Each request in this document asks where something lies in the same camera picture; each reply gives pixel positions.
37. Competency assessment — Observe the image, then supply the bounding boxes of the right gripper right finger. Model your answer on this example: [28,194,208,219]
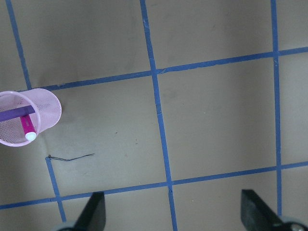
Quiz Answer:
[241,189,308,231]

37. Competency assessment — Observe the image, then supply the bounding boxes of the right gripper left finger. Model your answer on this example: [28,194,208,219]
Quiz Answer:
[54,192,106,231]

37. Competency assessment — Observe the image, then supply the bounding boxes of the pink pen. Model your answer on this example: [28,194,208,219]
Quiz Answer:
[20,115,37,142]

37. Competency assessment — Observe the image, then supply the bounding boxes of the purple pen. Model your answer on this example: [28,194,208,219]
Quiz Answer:
[0,105,35,122]

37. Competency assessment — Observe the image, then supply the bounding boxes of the pink mesh cup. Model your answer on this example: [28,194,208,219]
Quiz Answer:
[0,89,62,147]

